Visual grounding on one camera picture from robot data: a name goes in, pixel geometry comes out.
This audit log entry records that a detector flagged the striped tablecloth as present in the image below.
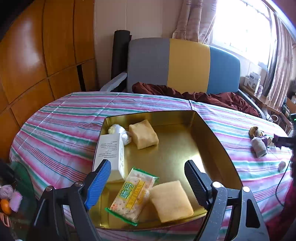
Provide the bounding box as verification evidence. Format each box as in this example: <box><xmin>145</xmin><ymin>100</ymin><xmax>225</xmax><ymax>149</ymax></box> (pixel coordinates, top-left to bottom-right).
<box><xmin>9</xmin><ymin>92</ymin><xmax>294</xmax><ymax>241</ymax></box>

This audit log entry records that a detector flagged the grey sock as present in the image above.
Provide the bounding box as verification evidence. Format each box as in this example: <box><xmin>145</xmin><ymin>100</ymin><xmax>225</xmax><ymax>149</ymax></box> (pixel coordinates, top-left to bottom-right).
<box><xmin>251</xmin><ymin>136</ymin><xmax>269</xmax><ymax>158</ymax></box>

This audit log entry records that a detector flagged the black cable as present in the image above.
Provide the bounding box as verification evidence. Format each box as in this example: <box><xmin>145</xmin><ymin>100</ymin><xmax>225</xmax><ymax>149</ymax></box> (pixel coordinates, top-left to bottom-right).
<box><xmin>275</xmin><ymin>151</ymin><xmax>293</xmax><ymax>207</ymax></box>

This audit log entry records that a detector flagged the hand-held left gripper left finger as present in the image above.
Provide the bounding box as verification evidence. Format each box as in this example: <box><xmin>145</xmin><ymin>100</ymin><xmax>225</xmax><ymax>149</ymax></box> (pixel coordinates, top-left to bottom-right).
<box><xmin>33</xmin><ymin>159</ymin><xmax>112</xmax><ymax>241</ymax></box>

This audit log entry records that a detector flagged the maroon blanket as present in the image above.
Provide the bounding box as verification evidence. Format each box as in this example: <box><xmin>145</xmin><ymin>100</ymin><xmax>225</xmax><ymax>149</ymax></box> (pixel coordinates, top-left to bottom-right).
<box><xmin>132</xmin><ymin>82</ymin><xmax>260</xmax><ymax>117</ymax></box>

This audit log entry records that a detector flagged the brown fuzzy toy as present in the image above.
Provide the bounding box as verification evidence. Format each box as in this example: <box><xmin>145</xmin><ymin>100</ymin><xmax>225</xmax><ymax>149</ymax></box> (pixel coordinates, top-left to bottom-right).
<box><xmin>248</xmin><ymin>126</ymin><xmax>264</xmax><ymax>139</ymax></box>

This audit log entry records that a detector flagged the orange tangerine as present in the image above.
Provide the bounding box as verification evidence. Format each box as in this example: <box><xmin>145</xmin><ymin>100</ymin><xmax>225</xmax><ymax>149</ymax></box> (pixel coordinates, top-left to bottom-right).
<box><xmin>0</xmin><ymin>199</ymin><xmax>12</xmax><ymax>215</ymax></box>

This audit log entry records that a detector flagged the gold tin box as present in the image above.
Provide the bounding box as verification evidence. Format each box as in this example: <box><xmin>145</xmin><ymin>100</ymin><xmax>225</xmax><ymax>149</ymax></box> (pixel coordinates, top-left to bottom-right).
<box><xmin>89</xmin><ymin>110</ymin><xmax>243</xmax><ymax>231</ymax></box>

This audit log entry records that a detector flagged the black rolled mat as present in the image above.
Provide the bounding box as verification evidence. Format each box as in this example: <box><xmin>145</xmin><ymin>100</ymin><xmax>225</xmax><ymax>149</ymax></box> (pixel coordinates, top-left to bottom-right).
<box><xmin>111</xmin><ymin>30</ymin><xmax>132</xmax><ymax>80</ymax></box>

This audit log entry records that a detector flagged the pink patterned curtain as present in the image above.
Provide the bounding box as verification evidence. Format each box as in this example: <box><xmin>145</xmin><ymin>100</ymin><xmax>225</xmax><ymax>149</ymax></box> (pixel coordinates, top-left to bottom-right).
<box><xmin>172</xmin><ymin>0</ymin><xmax>217</xmax><ymax>44</ymax></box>
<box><xmin>266</xmin><ymin>14</ymin><xmax>296</xmax><ymax>109</ymax></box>

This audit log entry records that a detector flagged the purple snack packet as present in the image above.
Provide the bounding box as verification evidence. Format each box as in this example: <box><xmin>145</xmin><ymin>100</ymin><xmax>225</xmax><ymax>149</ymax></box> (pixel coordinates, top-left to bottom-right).
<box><xmin>261</xmin><ymin>136</ymin><xmax>275</xmax><ymax>148</ymax></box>

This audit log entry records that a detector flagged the blue white carton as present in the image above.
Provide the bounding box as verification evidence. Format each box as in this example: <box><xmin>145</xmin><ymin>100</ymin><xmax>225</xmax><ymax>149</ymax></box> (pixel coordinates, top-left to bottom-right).
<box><xmin>244</xmin><ymin>72</ymin><xmax>262</xmax><ymax>92</ymax></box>

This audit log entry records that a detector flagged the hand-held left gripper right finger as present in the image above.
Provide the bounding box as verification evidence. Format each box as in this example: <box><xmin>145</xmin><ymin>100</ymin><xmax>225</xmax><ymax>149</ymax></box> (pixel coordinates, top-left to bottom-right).
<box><xmin>184</xmin><ymin>160</ymin><xmax>270</xmax><ymax>241</ymax></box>

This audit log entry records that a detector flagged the grey yellow blue sofa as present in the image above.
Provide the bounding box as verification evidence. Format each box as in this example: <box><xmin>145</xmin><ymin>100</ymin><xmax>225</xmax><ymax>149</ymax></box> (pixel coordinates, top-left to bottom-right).
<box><xmin>99</xmin><ymin>38</ymin><xmax>266</xmax><ymax>117</ymax></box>

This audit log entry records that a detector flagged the wooden wardrobe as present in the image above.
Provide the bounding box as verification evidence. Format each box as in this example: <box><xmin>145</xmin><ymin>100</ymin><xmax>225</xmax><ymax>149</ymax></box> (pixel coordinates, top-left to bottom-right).
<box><xmin>0</xmin><ymin>0</ymin><xmax>98</xmax><ymax>163</ymax></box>

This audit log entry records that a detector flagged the green cracker packet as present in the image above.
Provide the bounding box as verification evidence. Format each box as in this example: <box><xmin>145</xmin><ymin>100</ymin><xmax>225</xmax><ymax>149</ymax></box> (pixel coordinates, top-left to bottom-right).
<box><xmin>105</xmin><ymin>167</ymin><xmax>160</xmax><ymax>227</ymax></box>

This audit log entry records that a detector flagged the white carton box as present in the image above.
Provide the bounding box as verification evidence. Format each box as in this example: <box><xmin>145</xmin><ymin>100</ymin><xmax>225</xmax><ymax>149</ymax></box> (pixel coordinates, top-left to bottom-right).
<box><xmin>92</xmin><ymin>134</ymin><xmax>125</xmax><ymax>183</ymax></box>

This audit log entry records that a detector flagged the green glass table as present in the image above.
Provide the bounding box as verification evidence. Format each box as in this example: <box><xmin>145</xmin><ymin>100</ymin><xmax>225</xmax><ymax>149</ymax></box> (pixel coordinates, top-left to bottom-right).
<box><xmin>9</xmin><ymin>162</ymin><xmax>38</xmax><ymax>232</ymax></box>

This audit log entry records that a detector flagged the yellow sponge cake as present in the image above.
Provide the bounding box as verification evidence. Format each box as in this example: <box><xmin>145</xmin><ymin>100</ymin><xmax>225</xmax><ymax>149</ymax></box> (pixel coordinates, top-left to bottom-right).
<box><xmin>129</xmin><ymin>120</ymin><xmax>159</xmax><ymax>150</ymax></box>
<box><xmin>149</xmin><ymin>180</ymin><xmax>194</xmax><ymax>223</ymax></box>

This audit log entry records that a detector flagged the wooden side table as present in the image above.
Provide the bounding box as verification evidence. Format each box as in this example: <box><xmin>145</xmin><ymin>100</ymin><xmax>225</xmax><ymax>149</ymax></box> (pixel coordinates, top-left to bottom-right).
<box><xmin>239</xmin><ymin>85</ymin><xmax>292</xmax><ymax>135</ymax></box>

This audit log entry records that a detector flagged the pale pink rolled sock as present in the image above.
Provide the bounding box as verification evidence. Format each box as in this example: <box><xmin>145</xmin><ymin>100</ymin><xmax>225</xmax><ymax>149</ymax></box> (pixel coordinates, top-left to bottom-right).
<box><xmin>0</xmin><ymin>185</ymin><xmax>14</xmax><ymax>200</ymax></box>

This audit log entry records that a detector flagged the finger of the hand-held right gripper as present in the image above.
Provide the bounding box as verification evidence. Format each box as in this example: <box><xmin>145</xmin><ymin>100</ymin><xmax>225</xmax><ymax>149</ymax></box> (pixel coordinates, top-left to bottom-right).
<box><xmin>273</xmin><ymin>134</ymin><xmax>296</xmax><ymax>148</ymax></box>

